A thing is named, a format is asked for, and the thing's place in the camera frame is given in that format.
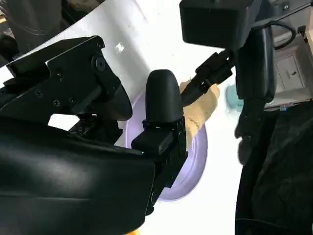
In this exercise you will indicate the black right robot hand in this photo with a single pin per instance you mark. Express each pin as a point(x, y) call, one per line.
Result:
point(61, 171)

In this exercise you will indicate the beige towel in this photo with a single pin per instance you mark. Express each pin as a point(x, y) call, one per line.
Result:
point(198, 115)

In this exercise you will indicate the lilac plate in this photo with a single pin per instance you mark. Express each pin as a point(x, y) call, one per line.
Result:
point(193, 166)

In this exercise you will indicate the dark grey machine base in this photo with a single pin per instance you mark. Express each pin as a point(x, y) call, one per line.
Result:
point(31, 19)

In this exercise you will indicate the pale green mug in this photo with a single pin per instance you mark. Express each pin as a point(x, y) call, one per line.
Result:
point(232, 98)

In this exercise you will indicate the black cloth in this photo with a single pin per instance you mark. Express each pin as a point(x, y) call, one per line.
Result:
point(281, 171)

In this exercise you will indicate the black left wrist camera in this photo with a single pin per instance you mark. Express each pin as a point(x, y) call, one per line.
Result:
point(215, 22)

